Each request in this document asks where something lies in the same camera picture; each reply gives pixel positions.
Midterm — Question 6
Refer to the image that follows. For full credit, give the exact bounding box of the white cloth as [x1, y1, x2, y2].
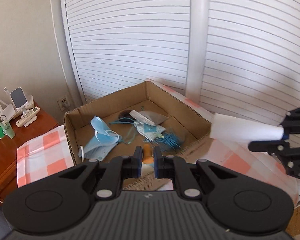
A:
[210, 113, 289, 142]

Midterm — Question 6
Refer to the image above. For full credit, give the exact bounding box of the grey sachet pouch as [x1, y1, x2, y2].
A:
[129, 110, 168, 126]

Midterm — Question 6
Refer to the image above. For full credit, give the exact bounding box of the orange small object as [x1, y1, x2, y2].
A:
[142, 144, 154, 165]

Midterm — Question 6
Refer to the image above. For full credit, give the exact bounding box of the blue face mask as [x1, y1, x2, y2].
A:
[78, 116, 122, 161]

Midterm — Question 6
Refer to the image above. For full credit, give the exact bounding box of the brown cardboard box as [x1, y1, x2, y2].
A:
[63, 80, 213, 168]

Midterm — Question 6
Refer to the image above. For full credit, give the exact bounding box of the pink checkered tablecloth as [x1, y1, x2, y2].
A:
[17, 81, 299, 202]

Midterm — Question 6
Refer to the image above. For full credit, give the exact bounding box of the white louvered closet door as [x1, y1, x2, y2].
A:
[61, 0, 300, 126]

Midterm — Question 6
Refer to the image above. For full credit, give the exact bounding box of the white remote control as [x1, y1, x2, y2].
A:
[16, 106, 40, 128]

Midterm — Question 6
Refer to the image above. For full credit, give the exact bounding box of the phone stand with mirror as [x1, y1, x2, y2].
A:
[4, 87, 34, 118]

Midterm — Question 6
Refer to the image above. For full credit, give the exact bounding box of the wooden nightstand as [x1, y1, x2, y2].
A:
[0, 110, 59, 206]

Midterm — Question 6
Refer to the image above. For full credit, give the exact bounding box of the white wifi router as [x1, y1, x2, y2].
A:
[0, 99, 15, 121]

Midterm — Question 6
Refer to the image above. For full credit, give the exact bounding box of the wall power socket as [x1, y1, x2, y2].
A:
[57, 95, 71, 111]

